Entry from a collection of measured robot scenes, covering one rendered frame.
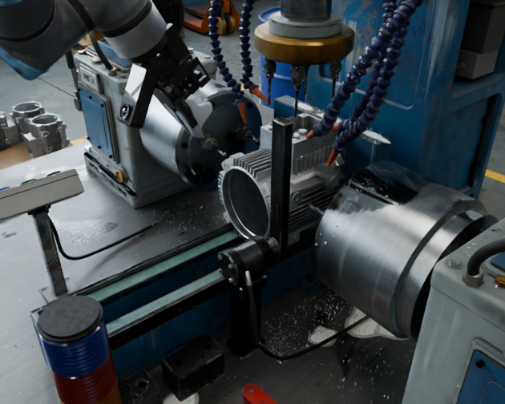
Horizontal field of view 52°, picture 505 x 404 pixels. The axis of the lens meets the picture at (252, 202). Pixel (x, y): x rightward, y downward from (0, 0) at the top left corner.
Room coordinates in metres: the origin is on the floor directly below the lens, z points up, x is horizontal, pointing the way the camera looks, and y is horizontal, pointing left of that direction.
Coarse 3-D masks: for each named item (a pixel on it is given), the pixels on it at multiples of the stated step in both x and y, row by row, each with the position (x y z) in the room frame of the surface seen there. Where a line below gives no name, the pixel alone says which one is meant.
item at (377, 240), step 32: (352, 192) 0.70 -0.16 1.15; (384, 192) 0.68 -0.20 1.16; (416, 192) 0.67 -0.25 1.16; (448, 192) 0.67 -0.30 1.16; (320, 224) 0.69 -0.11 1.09; (352, 224) 0.65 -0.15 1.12; (384, 224) 0.63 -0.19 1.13; (416, 224) 0.61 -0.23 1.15; (448, 224) 0.61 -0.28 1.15; (480, 224) 0.62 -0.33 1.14; (320, 256) 0.67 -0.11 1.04; (352, 256) 0.62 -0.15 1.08; (384, 256) 0.59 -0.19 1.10; (416, 256) 0.58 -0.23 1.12; (352, 288) 0.61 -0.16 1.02; (384, 288) 0.57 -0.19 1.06; (416, 288) 0.55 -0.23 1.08; (384, 320) 0.57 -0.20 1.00; (416, 320) 0.55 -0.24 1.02
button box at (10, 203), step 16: (48, 176) 0.86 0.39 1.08; (64, 176) 0.87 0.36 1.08; (0, 192) 0.80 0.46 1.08; (16, 192) 0.81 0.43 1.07; (32, 192) 0.83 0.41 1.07; (48, 192) 0.84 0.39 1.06; (64, 192) 0.85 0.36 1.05; (80, 192) 0.87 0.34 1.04; (0, 208) 0.78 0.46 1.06; (16, 208) 0.80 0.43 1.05; (32, 208) 0.81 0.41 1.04
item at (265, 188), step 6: (222, 162) 0.92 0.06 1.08; (228, 162) 0.91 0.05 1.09; (336, 162) 0.92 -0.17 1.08; (342, 162) 0.93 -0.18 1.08; (228, 168) 0.90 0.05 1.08; (336, 168) 0.93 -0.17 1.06; (264, 186) 0.82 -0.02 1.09; (270, 186) 0.82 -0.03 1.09; (264, 192) 0.82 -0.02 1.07; (270, 192) 0.81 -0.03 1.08; (228, 222) 0.91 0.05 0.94
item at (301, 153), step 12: (300, 120) 1.01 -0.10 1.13; (312, 120) 1.00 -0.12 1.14; (264, 132) 0.94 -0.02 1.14; (300, 132) 0.95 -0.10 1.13; (336, 132) 0.95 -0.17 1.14; (264, 144) 0.94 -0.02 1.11; (300, 144) 0.89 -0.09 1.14; (312, 144) 0.91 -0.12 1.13; (324, 144) 0.93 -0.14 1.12; (300, 156) 0.89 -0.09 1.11; (312, 156) 0.90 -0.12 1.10; (324, 156) 0.92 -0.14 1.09; (300, 168) 0.89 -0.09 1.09
